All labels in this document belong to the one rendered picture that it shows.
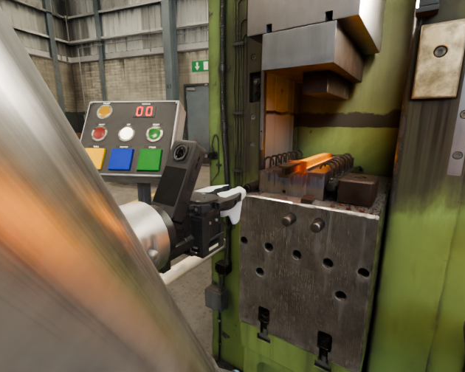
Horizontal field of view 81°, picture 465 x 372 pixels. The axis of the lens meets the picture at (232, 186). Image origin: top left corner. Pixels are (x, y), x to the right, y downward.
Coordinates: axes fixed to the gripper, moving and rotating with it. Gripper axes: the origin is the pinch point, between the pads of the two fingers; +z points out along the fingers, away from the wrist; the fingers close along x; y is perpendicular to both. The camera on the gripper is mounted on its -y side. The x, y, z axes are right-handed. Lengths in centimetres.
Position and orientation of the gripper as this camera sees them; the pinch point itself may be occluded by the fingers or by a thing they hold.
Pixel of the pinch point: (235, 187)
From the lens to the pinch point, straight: 50.1
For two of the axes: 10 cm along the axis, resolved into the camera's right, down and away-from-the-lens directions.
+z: 5.5, -1.9, 8.1
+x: 8.3, 1.2, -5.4
